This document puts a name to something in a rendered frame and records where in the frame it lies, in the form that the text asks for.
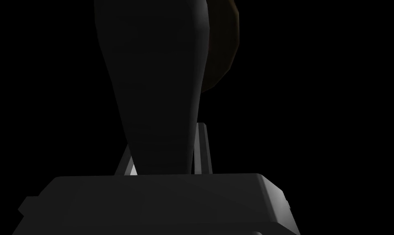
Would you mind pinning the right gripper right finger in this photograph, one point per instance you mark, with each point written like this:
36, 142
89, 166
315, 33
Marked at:
203, 153

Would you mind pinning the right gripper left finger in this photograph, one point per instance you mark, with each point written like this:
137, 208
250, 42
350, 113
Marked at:
126, 166

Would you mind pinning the dark brown round knob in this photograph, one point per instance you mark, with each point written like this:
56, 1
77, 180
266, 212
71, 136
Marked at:
221, 45

